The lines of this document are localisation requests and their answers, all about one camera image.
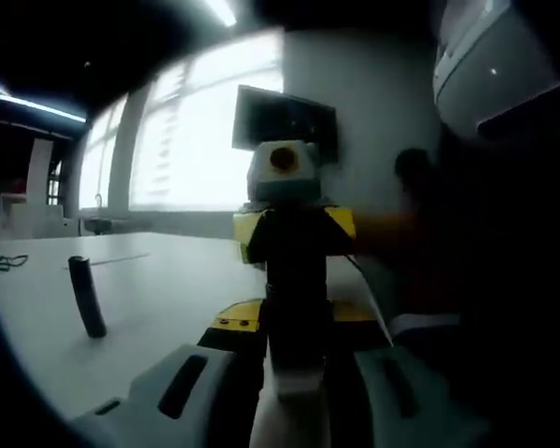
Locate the short dark cosmetic bottle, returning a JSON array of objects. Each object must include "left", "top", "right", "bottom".
[{"left": 264, "top": 282, "right": 330, "bottom": 397}]

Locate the tall dark cosmetic bottle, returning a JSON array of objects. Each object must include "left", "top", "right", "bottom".
[{"left": 67, "top": 255, "right": 108, "bottom": 340}]

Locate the white table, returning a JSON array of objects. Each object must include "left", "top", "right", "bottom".
[{"left": 0, "top": 231, "right": 393, "bottom": 421}]

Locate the white chest device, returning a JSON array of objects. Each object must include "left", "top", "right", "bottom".
[{"left": 432, "top": 0, "right": 560, "bottom": 130}]

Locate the black wall monitor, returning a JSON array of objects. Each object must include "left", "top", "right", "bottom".
[{"left": 231, "top": 84, "right": 340, "bottom": 164}]

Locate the steel sink counter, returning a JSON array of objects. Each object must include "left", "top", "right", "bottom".
[{"left": 78, "top": 193, "right": 132, "bottom": 234}]

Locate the ceiling light strip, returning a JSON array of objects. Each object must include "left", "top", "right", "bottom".
[
  {"left": 0, "top": 83, "right": 88, "bottom": 123},
  {"left": 204, "top": 0, "right": 238, "bottom": 27}
]

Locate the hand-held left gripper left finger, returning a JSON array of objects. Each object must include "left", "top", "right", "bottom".
[{"left": 74, "top": 301, "right": 267, "bottom": 448}]

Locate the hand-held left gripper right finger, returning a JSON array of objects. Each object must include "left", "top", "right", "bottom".
[{"left": 324, "top": 301, "right": 489, "bottom": 448}]

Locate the person in black shirt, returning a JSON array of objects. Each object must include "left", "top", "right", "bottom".
[{"left": 386, "top": 116, "right": 560, "bottom": 448}]

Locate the white pillar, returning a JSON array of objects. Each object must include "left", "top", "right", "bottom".
[{"left": 27, "top": 139, "right": 55, "bottom": 206}]

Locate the black table cable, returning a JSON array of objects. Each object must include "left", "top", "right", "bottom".
[{"left": 0, "top": 254, "right": 29, "bottom": 276}]

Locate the white office furniture row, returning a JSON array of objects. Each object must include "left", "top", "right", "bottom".
[{"left": 0, "top": 193, "right": 80, "bottom": 239}]

